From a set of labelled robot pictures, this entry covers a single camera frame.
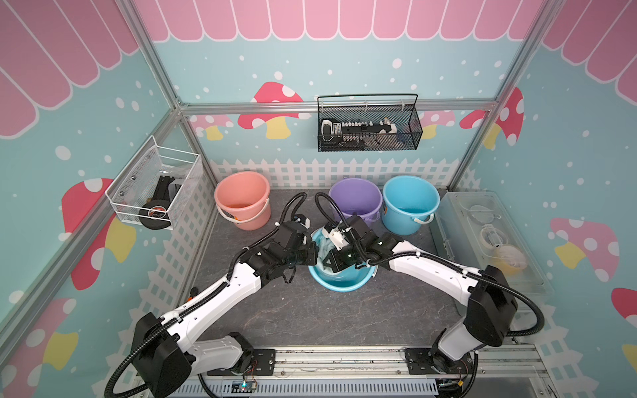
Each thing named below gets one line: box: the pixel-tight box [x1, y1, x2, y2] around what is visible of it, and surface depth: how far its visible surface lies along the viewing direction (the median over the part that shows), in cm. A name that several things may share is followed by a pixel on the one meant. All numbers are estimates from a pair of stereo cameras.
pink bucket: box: [213, 170, 272, 232], surface depth 98 cm
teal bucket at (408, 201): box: [381, 174, 441, 236], surface depth 98 cm
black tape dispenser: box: [138, 175, 176, 230], surface depth 67 cm
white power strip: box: [320, 117, 398, 151], surface depth 89 cm
